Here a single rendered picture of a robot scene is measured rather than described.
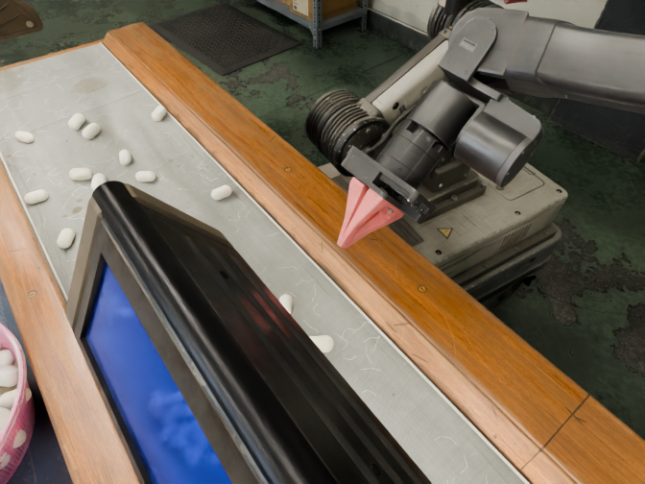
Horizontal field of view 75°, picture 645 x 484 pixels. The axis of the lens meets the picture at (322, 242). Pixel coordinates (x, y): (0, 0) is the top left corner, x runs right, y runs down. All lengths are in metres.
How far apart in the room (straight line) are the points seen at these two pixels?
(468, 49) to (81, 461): 0.55
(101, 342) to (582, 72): 0.42
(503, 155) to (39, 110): 0.89
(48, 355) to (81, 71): 0.74
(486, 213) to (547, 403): 0.66
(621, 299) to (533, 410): 1.27
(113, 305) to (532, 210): 1.08
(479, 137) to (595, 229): 1.54
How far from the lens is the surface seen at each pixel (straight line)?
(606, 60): 0.46
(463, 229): 1.06
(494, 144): 0.44
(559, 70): 0.45
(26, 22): 0.53
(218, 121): 0.85
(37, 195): 0.82
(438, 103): 0.47
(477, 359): 0.53
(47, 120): 1.03
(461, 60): 0.46
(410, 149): 0.46
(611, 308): 1.73
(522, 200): 1.19
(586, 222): 1.97
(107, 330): 0.18
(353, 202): 0.46
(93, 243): 0.18
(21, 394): 0.58
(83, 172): 0.82
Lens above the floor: 1.22
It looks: 50 degrees down
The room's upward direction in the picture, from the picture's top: straight up
